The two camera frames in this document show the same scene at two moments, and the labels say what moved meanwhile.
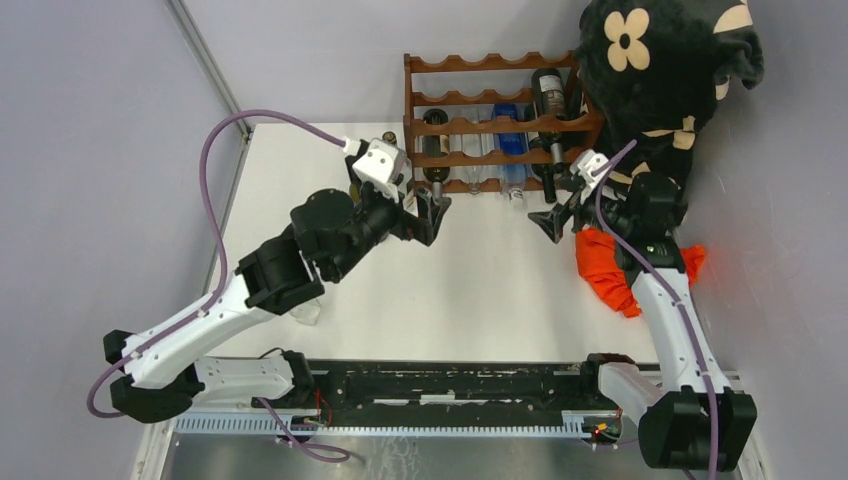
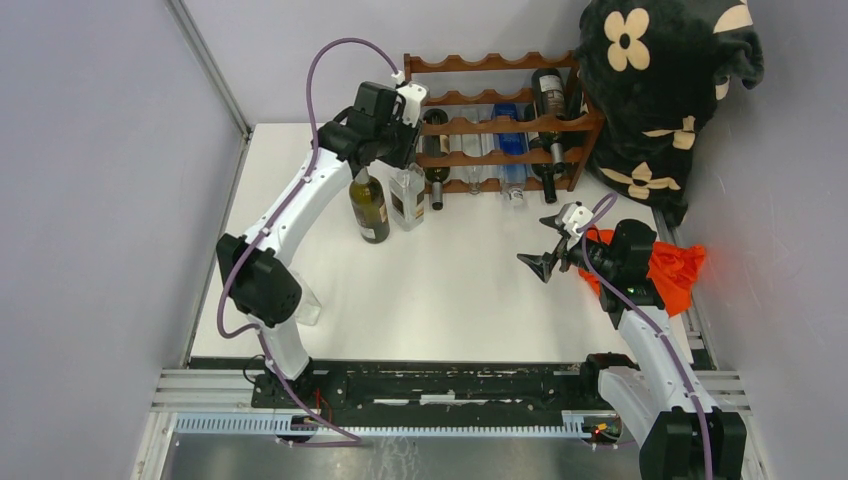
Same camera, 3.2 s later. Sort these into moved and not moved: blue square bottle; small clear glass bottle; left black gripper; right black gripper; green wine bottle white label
Moved: right black gripper; left black gripper
Not moved: small clear glass bottle; green wine bottle white label; blue square bottle
